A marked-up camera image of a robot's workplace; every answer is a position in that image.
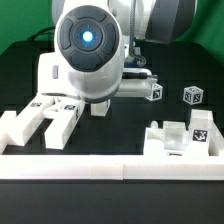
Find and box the white chair side bar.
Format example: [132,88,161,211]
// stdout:
[0,111,16,155]

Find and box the white tagged cube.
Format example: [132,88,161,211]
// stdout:
[183,86,204,105]
[147,84,163,101]

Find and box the white chair seat part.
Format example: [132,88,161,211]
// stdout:
[143,121,209,158]

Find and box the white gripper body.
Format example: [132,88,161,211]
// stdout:
[37,53,158,99]

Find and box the white tagged cube near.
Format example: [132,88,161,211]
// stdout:
[147,84,163,101]

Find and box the white U-shaped fence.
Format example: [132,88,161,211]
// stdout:
[0,110,224,181]

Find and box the white tagged cube far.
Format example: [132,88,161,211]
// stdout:
[183,86,204,105]

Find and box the white chair back part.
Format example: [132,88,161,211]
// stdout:
[7,95,85,150]

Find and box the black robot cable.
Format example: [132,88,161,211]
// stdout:
[27,26,56,42]

